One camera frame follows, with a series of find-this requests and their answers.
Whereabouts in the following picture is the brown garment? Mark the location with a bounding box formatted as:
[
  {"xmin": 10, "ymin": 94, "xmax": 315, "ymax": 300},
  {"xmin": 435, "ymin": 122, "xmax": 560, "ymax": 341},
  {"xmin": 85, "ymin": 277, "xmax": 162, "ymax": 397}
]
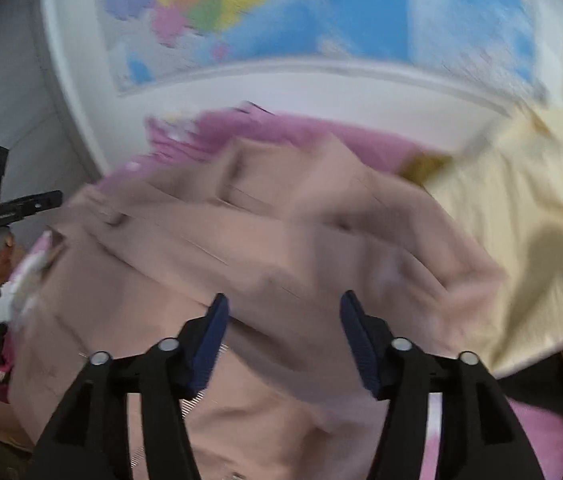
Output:
[{"xmin": 401, "ymin": 152, "xmax": 455, "ymax": 186}]

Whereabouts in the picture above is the cream garment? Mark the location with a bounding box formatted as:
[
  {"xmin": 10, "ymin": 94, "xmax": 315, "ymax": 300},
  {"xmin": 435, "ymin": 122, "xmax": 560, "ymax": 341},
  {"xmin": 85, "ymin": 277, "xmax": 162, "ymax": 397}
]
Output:
[{"xmin": 419, "ymin": 102, "xmax": 563, "ymax": 480}]

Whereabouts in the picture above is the colourful wall map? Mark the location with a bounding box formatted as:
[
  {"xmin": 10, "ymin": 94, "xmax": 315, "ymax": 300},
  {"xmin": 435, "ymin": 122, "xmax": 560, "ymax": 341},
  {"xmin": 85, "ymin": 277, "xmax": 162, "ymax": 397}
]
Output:
[{"xmin": 96, "ymin": 0, "xmax": 549, "ymax": 101}]

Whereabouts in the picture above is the grey wooden wardrobe door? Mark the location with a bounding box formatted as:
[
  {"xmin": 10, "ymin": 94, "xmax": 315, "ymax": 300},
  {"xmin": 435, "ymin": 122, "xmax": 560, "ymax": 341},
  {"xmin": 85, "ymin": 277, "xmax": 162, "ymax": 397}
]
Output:
[{"xmin": 0, "ymin": 0, "xmax": 107, "ymax": 201}]

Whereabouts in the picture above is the beige pink coat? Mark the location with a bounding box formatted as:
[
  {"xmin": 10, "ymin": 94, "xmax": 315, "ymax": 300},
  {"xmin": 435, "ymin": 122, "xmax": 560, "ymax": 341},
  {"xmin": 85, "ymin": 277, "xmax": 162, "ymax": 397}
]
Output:
[{"xmin": 9, "ymin": 132, "xmax": 507, "ymax": 480}]

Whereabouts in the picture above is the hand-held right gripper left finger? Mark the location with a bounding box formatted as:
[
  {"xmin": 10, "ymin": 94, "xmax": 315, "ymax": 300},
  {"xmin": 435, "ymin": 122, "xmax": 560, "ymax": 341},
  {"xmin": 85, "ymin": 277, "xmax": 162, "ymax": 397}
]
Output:
[{"xmin": 26, "ymin": 292, "xmax": 230, "ymax": 480}]

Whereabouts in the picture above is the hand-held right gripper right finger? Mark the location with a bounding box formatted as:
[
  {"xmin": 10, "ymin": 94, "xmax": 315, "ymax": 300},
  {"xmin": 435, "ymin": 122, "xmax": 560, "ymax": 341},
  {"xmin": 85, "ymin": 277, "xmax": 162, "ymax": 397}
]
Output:
[{"xmin": 340, "ymin": 290, "xmax": 547, "ymax": 480}]

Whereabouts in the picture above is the pink floral bed sheet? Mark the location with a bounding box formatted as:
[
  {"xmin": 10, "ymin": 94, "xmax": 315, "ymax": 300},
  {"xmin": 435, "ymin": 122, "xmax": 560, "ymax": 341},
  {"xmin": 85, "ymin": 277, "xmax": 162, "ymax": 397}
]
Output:
[{"xmin": 0, "ymin": 102, "xmax": 563, "ymax": 480}]

